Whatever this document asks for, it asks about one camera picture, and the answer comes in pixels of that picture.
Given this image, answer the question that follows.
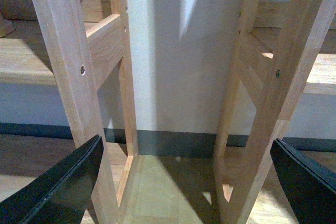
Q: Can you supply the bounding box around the wooden shelf rack frame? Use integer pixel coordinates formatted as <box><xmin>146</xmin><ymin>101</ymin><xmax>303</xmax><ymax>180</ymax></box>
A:
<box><xmin>23</xmin><ymin>0</ymin><xmax>336</xmax><ymax>224</ymax></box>

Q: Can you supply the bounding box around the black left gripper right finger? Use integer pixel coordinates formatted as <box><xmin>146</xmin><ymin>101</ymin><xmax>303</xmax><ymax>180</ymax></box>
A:
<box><xmin>270</xmin><ymin>139</ymin><xmax>335</xmax><ymax>223</ymax></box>

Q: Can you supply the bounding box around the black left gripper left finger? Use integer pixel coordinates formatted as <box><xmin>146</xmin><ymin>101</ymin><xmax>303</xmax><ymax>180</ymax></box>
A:
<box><xmin>1</xmin><ymin>135</ymin><xmax>104</xmax><ymax>223</ymax></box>

